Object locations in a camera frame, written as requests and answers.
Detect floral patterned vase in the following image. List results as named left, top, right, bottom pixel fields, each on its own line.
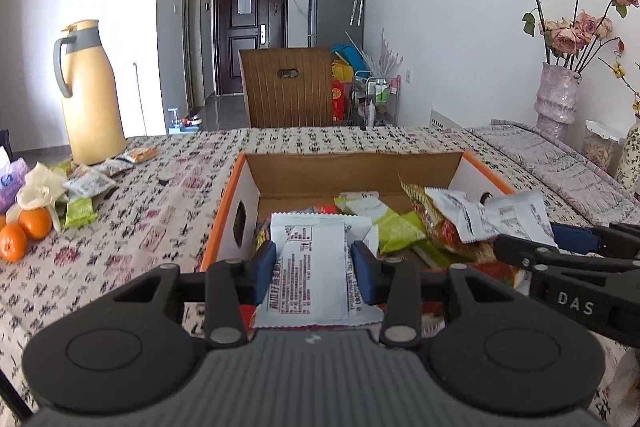
left=616, top=117, right=640, bottom=194

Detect orange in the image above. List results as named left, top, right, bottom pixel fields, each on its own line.
left=0, top=223, right=29, bottom=263
left=19, top=206, right=54, bottom=241

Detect yellow flower branches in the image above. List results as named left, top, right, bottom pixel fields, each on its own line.
left=597, top=57, right=640, bottom=118

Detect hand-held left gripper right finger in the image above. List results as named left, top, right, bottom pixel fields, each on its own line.
left=350, top=241, right=506, bottom=349

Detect printed cardboard box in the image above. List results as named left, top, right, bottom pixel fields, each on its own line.
left=200, top=149, right=532, bottom=338

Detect grey patterned cloth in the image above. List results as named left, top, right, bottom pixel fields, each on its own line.
left=470, top=119, right=640, bottom=229

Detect long orange snack packet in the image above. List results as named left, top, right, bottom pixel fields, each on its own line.
left=399, top=179, right=501, bottom=264

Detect pink ceramic vase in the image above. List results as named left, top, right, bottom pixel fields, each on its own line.
left=533, top=62, right=583, bottom=142

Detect bunch of dried pink roses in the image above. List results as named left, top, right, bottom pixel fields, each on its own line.
left=507, top=0, right=640, bottom=73

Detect dark brown door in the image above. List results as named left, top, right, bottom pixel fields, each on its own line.
left=212, top=0, right=290, bottom=97

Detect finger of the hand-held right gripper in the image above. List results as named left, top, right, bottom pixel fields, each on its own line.
left=552, top=222, right=640, bottom=260
left=492, top=234, right=640, bottom=272

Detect red gift box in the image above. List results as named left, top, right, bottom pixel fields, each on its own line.
left=331, top=79, right=347, bottom=123

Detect glass storage jar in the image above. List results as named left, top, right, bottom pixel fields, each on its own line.
left=582, top=121, right=624, bottom=173

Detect calligraphy print tablecloth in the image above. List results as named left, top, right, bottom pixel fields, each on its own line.
left=0, top=124, right=640, bottom=414

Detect wire rack cart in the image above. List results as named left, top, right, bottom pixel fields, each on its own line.
left=349, top=74, right=401, bottom=128

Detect yellow thermos jug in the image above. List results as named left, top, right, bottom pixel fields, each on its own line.
left=53, top=19, right=129, bottom=166

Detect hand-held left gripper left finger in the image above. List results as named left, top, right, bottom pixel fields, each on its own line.
left=127, top=241, right=278, bottom=349

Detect small floor appliance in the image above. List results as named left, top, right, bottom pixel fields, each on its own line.
left=167, top=107, right=204, bottom=130

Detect grey refrigerator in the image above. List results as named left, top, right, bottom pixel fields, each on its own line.
left=307, top=0, right=365, bottom=50

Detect small green snack packet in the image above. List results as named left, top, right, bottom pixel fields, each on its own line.
left=63, top=197, right=99, bottom=229

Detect white feather decoration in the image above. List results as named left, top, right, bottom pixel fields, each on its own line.
left=372, top=29, right=404, bottom=78

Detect purple tissue pack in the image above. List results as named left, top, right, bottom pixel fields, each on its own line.
left=0, top=157, right=31, bottom=216

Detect wooden chair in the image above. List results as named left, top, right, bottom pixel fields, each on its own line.
left=238, top=48, right=335, bottom=129

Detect blue plastic item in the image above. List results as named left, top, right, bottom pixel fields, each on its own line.
left=329, top=44, right=366, bottom=66

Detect green and white snack packet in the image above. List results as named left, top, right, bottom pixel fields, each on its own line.
left=335, top=191, right=401, bottom=221

